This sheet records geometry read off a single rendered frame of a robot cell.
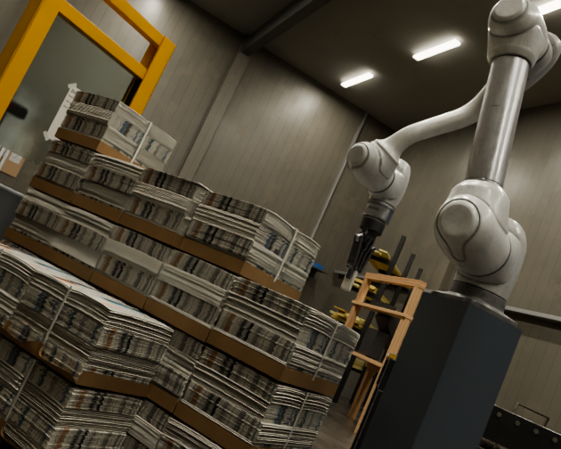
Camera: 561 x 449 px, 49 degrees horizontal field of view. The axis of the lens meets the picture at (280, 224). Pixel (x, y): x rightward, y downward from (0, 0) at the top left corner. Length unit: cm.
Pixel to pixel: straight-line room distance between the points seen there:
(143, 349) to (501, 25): 136
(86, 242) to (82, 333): 62
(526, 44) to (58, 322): 151
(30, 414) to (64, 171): 108
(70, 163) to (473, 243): 167
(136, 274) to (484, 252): 116
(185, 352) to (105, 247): 55
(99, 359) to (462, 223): 104
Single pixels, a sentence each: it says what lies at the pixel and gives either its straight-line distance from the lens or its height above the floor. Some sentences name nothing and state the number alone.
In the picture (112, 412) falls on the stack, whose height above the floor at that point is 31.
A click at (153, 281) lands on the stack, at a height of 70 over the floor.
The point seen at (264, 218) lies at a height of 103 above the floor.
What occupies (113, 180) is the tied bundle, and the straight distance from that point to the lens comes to 242.
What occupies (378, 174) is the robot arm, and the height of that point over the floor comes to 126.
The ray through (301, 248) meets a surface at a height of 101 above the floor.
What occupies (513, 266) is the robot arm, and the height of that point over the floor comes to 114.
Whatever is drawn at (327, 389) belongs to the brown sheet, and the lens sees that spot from 204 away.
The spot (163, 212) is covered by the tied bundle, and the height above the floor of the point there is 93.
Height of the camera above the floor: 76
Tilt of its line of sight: 8 degrees up
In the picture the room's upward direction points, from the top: 24 degrees clockwise
